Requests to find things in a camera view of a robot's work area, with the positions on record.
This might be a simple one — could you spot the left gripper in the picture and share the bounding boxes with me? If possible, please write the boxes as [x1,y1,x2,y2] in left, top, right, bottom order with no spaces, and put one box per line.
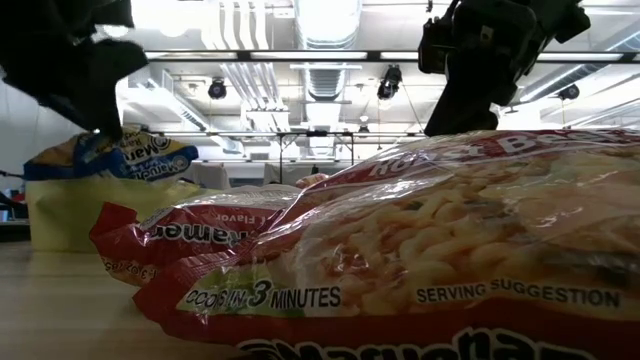
[0,37,149,142]

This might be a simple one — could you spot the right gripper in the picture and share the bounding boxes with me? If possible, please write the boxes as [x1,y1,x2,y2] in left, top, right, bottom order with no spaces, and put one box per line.
[418,0,539,136]

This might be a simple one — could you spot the blue Maruchan ramen pack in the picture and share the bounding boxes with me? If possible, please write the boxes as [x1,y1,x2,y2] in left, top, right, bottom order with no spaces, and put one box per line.
[74,127,176,164]
[22,142,200,183]

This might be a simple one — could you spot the red Maruchan ramen pack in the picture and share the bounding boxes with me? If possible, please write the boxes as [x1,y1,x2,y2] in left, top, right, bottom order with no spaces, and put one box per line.
[89,184,311,289]
[132,128,640,360]

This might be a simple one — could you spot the orange Maruchan ramen pack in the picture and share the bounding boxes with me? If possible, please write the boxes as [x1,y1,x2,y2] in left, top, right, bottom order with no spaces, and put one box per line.
[294,172,331,190]

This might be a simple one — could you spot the yellow plastic container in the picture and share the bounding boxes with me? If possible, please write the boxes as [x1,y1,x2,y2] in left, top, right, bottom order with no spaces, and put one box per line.
[24,177,216,254]

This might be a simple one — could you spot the white draped object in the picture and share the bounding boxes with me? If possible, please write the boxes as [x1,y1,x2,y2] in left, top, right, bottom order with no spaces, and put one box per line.
[263,162,301,187]
[192,162,231,190]

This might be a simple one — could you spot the rig overhead light bar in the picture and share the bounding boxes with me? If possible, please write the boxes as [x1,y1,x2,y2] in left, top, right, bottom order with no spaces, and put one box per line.
[142,48,640,64]

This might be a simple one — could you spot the black background table frame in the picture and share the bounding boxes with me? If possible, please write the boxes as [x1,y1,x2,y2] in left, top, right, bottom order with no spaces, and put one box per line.
[149,129,426,184]

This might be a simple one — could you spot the silver ceiling ventilation duct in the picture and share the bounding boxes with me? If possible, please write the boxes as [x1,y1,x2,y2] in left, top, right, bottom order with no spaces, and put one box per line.
[292,0,364,161]

